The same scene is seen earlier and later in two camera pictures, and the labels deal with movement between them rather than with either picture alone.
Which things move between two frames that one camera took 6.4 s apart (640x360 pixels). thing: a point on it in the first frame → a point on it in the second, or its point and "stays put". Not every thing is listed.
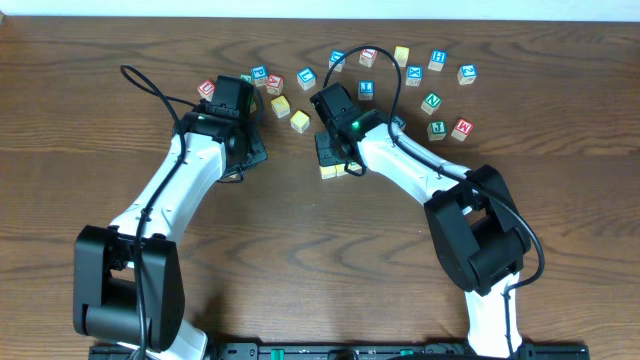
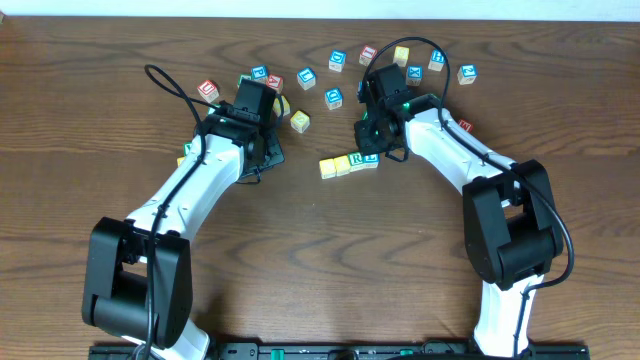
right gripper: x=327 y=148 → x=367 y=135
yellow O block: x=340 y=169 stays put
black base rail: x=345 y=351 stays put
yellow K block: x=281 y=106 stays put
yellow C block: x=327 y=172 stays put
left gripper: x=252 y=151 → x=273 y=154
